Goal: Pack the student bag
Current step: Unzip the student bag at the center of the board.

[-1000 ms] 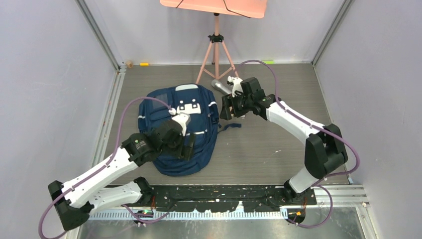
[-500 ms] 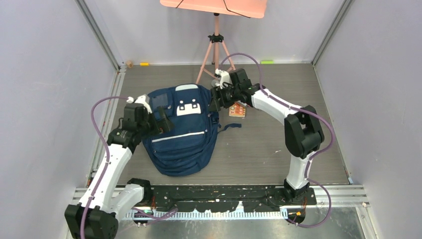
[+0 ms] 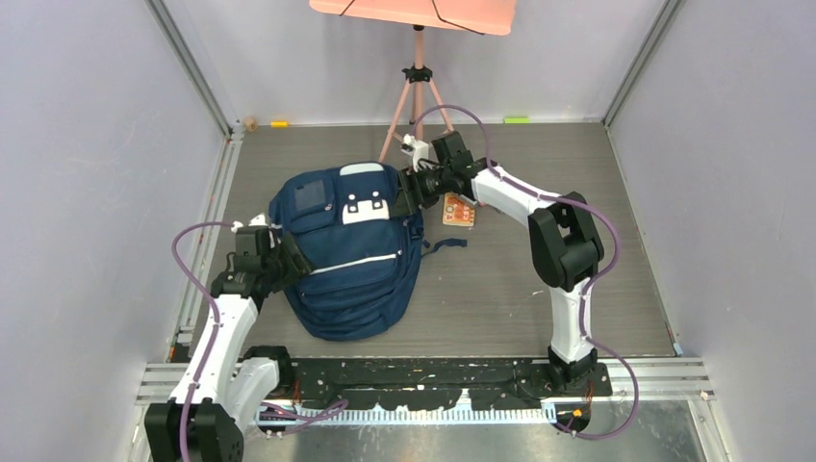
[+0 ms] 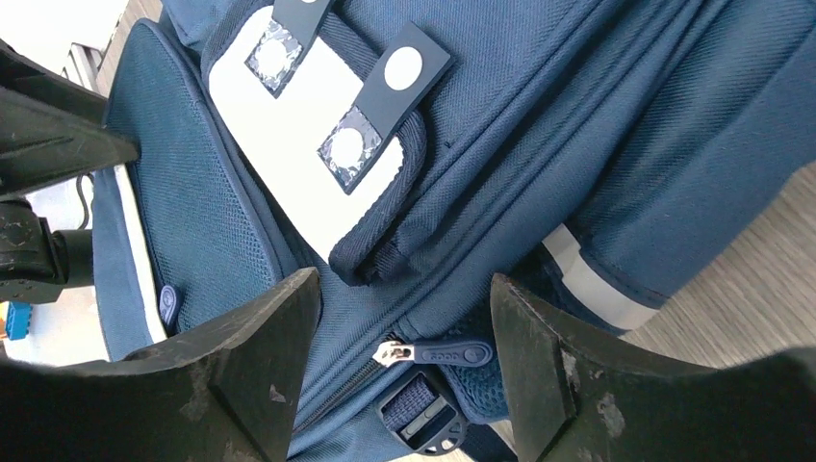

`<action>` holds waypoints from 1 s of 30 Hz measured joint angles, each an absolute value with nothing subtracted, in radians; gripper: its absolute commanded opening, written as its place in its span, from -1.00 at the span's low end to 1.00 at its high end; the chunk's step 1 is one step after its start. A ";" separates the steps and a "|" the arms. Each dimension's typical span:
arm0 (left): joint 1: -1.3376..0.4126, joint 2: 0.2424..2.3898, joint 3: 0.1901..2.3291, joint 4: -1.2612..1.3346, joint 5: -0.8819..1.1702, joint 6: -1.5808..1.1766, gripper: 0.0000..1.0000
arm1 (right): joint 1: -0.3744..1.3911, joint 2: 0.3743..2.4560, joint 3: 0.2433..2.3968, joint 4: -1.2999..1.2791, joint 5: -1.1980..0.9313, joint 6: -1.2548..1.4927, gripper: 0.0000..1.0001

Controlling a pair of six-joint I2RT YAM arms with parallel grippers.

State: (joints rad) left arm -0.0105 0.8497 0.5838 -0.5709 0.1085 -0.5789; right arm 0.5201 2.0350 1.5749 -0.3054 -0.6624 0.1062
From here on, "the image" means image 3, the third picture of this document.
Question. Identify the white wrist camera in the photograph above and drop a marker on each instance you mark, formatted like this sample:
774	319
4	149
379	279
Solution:
416	149
259	220

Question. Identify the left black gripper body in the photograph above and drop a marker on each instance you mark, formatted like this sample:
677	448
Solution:
274	264

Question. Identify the pink music stand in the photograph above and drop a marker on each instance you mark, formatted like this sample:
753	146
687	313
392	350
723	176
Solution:
480	17

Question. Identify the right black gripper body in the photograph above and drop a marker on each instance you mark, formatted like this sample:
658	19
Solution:
433	183

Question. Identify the navy blue student backpack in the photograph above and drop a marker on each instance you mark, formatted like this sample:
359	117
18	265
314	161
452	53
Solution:
365	260

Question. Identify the small cork piece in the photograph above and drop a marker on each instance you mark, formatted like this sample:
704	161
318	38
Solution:
250	123

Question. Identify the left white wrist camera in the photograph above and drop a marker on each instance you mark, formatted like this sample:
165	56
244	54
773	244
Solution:
259	220

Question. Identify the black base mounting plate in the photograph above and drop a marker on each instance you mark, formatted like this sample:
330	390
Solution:
426	384

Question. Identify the orange calculator toy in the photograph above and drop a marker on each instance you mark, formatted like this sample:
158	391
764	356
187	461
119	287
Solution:
457	211

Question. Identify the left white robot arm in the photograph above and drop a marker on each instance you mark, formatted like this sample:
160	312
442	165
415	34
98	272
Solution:
209	410

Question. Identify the green tape piece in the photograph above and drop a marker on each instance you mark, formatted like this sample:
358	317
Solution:
516	120

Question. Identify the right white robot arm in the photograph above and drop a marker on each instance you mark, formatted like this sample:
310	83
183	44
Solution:
565	246

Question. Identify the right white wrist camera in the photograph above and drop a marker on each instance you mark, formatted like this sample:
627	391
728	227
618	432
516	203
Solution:
416	149

